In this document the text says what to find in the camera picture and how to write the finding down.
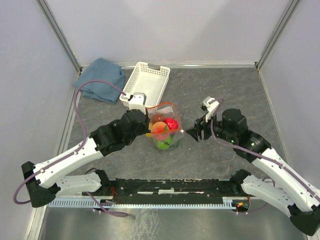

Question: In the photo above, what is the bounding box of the blue folded cloth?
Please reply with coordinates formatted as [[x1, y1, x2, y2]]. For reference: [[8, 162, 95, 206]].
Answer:
[[74, 58, 126, 104]]

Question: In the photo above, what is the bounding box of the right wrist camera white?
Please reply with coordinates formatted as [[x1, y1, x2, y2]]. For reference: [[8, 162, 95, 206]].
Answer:
[[201, 96, 220, 123]]

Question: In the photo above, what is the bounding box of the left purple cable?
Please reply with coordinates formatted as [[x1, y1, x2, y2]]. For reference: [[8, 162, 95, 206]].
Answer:
[[12, 79, 130, 218]]

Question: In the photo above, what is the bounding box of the red pomegranate toy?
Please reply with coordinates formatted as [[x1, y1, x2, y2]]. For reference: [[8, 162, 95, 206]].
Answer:
[[164, 117, 179, 130]]

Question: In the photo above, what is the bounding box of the light blue cable duct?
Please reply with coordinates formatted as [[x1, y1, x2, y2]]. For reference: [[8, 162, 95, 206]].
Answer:
[[47, 198, 236, 210]]

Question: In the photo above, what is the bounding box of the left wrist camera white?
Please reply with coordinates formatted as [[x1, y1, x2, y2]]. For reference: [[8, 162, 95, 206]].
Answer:
[[128, 92, 146, 113]]

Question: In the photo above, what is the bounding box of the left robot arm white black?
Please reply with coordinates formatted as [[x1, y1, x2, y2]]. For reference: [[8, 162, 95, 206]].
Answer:
[[21, 109, 150, 208]]

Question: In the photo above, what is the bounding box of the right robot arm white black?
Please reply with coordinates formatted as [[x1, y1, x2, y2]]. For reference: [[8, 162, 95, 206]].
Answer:
[[186, 106, 320, 236]]

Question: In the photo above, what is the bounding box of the white plastic basket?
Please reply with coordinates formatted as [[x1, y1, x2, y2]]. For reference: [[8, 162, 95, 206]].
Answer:
[[119, 61, 171, 108]]

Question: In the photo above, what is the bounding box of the peach fruit toy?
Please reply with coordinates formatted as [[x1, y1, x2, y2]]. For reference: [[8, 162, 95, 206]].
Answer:
[[151, 121, 170, 140]]

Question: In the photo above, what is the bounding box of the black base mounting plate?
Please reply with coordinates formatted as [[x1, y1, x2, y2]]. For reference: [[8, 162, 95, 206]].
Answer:
[[91, 178, 248, 205]]

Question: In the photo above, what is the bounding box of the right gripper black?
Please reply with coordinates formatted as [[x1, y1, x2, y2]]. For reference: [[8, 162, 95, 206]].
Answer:
[[184, 109, 236, 144]]

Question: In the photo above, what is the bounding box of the dark green avocado toy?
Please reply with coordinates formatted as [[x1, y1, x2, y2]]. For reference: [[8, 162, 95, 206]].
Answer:
[[171, 140, 181, 148]]

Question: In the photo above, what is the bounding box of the aluminium frame rail front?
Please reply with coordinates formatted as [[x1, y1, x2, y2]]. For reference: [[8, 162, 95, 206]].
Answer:
[[37, 177, 309, 201]]

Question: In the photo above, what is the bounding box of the green watermelon toy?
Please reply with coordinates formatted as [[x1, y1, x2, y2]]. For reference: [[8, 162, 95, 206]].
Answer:
[[155, 136, 172, 150]]

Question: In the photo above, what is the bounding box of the brown kiwi toy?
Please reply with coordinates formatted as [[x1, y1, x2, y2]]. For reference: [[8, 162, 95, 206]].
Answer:
[[151, 113, 165, 124]]

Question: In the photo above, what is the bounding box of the clear zip top bag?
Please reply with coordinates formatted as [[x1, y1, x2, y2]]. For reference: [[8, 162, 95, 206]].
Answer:
[[146, 101, 185, 151]]

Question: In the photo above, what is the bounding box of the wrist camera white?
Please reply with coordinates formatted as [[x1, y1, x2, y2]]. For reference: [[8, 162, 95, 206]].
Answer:
[[128, 92, 146, 113], [201, 96, 220, 123]]

